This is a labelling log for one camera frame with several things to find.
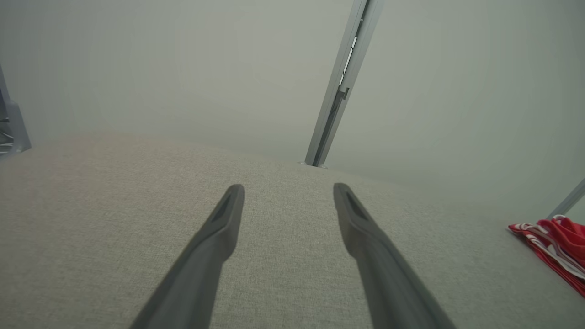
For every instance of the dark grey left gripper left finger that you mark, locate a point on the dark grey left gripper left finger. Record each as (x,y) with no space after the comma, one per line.
(215,237)

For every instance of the grey metal partition post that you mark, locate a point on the grey metal partition post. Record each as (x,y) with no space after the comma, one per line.
(363,36)
(571,200)
(18,128)

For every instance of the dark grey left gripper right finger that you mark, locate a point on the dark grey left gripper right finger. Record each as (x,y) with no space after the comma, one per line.
(379,274)

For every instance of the red white basketball jersey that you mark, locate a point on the red white basketball jersey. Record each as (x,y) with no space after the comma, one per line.
(562,246)

